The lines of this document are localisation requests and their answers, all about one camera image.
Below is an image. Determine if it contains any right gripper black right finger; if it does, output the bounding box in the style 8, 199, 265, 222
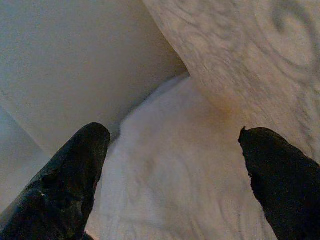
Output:
238, 126, 320, 240

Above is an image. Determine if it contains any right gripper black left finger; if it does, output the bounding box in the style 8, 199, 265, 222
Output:
0, 122, 111, 240

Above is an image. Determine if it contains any pale fleece blanket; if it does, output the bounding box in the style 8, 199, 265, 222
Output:
84, 74, 277, 240

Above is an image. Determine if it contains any white smooth bed sheet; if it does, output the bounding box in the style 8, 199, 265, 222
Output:
0, 0, 188, 211

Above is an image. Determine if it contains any grey swirl patterned bedspread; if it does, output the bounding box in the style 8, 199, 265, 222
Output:
141, 0, 320, 166

